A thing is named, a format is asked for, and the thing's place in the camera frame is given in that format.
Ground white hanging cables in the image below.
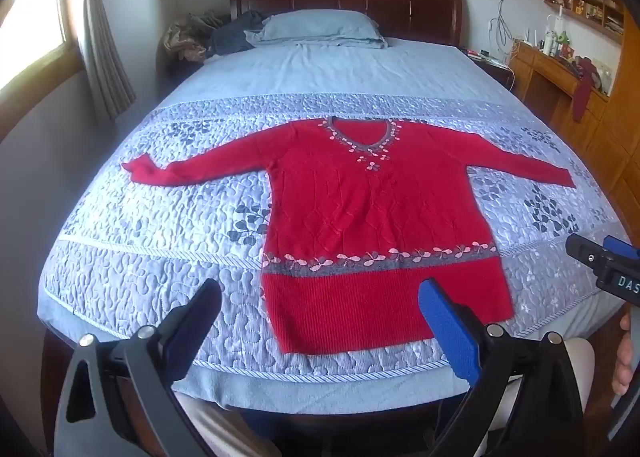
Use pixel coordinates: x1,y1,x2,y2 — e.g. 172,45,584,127
487,0,525,69

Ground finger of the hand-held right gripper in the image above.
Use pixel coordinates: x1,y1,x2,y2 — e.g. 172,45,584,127
566,233,608,274
602,235,640,262

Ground dark red hanging garment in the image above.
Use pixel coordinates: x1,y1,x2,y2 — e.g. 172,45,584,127
571,57,599,123

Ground red knitted sweater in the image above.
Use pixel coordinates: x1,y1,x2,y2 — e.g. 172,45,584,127
121,116,575,355

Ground dark wooden nightstand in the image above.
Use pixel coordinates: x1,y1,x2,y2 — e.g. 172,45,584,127
462,44,517,98

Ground light blue pillow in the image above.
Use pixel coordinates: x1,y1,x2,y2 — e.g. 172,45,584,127
244,8,390,51

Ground grey side curtain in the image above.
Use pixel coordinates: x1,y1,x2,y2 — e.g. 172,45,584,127
65,0,137,120

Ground brown patterned cloth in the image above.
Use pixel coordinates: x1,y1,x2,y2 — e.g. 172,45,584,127
165,12,221,63

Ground light wooden desk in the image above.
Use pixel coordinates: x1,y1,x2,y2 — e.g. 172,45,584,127
510,40,640,258

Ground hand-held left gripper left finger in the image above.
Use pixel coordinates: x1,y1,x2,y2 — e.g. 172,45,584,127
52,278,223,457

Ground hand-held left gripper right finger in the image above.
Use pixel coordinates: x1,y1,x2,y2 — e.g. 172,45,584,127
418,278,586,457

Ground person's right hand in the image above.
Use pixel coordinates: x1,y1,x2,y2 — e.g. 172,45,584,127
613,312,633,396

